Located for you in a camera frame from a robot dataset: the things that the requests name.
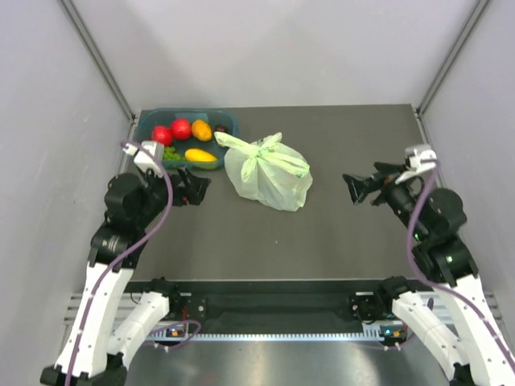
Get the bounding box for orange fake fruit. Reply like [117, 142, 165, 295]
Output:
[191, 119, 212, 142]

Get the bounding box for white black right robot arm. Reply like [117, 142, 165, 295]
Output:
[343, 160, 514, 385]

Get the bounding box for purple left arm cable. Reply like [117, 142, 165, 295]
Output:
[64, 140, 202, 386]

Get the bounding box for red fake apple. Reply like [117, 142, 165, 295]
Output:
[171, 117, 192, 141]

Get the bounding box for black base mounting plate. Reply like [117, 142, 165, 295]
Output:
[179, 292, 385, 323]

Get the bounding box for light green plastic bag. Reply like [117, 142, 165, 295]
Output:
[215, 132, 313, 211]

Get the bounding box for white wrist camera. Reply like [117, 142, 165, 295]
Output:
[122, 141, 165, 178]
[395, 144, 437, 184]

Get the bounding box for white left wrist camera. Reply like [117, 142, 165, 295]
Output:
[122, 141, 165, 178]

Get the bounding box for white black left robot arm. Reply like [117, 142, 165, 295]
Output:
[39, 168, 211, 385]

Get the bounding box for green fake grapes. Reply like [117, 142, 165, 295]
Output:
[162, 146, 186, 162]

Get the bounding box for grey slotted cable duct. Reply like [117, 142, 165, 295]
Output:
[146, 323, 407, 344]

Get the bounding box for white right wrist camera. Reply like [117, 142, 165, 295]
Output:
[395, 144, 437, 184]

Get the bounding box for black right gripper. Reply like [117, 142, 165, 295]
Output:
[342, 160, 428, 240]

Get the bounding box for yellow fake mango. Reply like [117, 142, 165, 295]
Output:
[184, 148, 217, 162]

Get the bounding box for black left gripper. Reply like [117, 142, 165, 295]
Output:
[135, 162, 211, 227]

